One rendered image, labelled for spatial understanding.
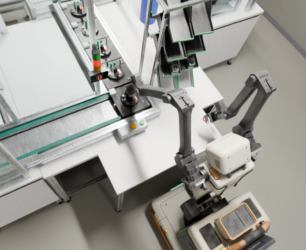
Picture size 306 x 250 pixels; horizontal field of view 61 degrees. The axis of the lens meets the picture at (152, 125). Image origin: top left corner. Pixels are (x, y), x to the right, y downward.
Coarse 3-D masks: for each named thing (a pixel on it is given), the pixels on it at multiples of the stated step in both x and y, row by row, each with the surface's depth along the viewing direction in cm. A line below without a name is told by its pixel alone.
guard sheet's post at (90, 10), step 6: (90, 0) 123; (90, 6) 126; (90, 12) 128; (90, 18) 131; (90, 24) 134; (90, 30) 137; (90, 36) 141; (96, 42) 146; (96, 48) 150; (96, 84) 179; (96, 90) 185
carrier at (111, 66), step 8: (104, 64) 202; (112, 64) 201; (120, 64) 199; (112, 72) 197; (128, 72) 202; (104, 80) 195; (112, 80) 196; (120, 80) 197; (128, 80) 198; (112, 88) 193
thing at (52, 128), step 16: (96, 96) 189; (48, 112) 178; (64, 112) 181; (80, 112) 186; (96, 112) 188; (112, 112) 190; (32, 128) 177; (48, 128) 177; (64, 128) 179; (80, 128) 180; (96, 128) 178; (48, 144) 169
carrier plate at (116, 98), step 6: (120, 90) 193; (114, 96) 190; (120, 96) 190; (144, 96) 193; (114, 102) 188; (120, 102) 188; (138, 102) 190; (144, 102) 191; (120, 108) 186; (126, 108) 186; (132, 108) 187; (138, 108) 188; (144, 108) 189; (126, 114) 184
